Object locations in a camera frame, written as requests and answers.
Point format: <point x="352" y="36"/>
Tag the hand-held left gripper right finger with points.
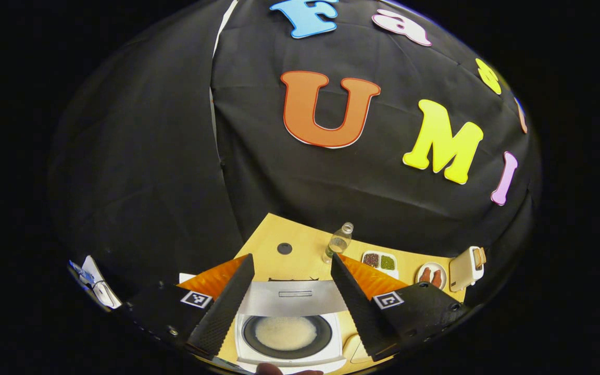
<point x="354" y="304"/>

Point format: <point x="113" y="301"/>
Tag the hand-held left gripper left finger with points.
<point x="229" y="304"/>

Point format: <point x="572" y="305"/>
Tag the white rice cooker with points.
<point x="289" y="299"/>

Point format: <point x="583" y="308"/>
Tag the white divided dish of beans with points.
<point x="380" y="262"/>

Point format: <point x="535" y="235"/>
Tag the clear plastic water bottle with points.
<point x="337" y="244"/>

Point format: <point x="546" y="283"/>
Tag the brown meat piece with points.
<point x="425" y="275"/>
<point x="437" y="278"/>

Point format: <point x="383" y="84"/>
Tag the black round table grommet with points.
<point x="284" y="248"/>

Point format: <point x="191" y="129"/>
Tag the round white plate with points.
<point x="430" y="265"/>

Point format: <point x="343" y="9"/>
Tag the white toaster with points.
<point x="461" y="271"/>

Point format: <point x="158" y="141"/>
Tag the white rounded device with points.
<point x="103" y="289"/>

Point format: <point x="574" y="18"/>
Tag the toast slice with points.
<point x="479" y="258"/>

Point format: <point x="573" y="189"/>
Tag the black backdrop cloth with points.
<point x="175" y="156"/>

